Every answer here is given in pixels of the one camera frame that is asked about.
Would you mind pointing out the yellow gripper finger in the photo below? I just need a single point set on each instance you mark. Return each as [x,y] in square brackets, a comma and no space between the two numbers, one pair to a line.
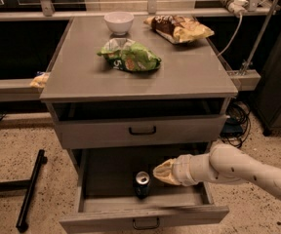
[164,169]
[168,179]

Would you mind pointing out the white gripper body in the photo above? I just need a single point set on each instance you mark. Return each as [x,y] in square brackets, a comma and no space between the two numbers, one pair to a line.
[183,170]

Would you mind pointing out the blue pepsi can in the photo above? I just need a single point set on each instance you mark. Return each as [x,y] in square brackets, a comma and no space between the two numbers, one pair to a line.
[142,184]

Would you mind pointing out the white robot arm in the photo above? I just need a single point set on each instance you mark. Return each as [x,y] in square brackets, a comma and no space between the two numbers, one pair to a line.
[224,164]

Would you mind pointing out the grey top drawer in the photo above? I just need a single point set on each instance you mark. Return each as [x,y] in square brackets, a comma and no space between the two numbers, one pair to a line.
[138,131]

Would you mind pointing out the open middle drawer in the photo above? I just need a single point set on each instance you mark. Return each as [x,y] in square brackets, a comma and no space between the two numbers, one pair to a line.
[106,198]

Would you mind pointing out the grey drawer cabinet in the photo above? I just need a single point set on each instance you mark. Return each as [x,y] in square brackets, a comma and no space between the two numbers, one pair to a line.
[83,87]

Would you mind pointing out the green chip bag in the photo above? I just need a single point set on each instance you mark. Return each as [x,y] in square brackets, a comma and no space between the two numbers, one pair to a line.
[128,55]

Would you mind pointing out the brown yellow chip bag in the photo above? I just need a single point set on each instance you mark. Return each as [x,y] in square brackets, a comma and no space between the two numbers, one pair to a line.
[179,29]

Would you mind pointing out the white ceramic bowl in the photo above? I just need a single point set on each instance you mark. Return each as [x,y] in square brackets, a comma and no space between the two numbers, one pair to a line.
[119,23]

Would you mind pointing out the black metal floor stand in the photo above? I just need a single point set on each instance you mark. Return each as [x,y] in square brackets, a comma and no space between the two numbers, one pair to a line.
[28,185]

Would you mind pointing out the white power strip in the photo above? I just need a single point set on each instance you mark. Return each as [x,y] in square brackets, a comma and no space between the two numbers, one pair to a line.
[236,7]

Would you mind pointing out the yellow snack bag on rail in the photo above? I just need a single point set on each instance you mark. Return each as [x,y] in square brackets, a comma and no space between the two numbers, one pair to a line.
[40,80]

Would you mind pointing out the grey metal rail frame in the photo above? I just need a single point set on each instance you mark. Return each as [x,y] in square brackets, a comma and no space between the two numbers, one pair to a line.
[35,10]

